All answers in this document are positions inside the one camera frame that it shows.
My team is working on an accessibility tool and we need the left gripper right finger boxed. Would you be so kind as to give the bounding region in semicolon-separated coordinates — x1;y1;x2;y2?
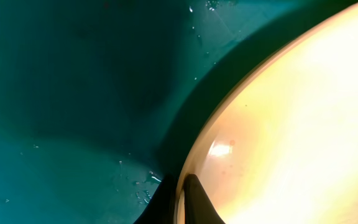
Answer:
183;174;225;224

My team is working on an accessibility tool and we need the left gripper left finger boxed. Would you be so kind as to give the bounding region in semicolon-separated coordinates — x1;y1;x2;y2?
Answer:
134;174;177;224

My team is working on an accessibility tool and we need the yellow-green plate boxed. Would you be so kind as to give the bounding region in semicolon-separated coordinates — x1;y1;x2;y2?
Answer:
174;3;358;224

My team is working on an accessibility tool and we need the teal plastic tray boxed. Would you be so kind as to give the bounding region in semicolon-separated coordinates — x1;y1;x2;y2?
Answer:
0;0;352;223

